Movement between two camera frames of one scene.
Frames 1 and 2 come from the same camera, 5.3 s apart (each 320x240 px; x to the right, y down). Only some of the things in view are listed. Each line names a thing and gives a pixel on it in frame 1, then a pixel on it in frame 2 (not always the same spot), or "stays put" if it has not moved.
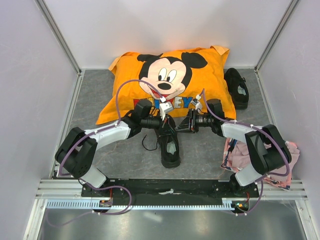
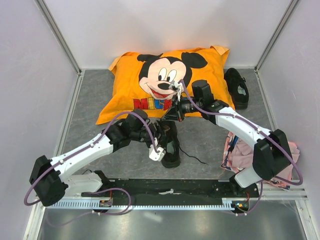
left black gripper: x=164 y=127 -> x=156 y=134
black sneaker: x=237 y=88 stays put
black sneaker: x=169 y=146 stays put
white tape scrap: x=170 y=192 stays put
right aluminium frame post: x=278 y=30 stays put
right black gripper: x=188 y=124 -> x=179 y=112
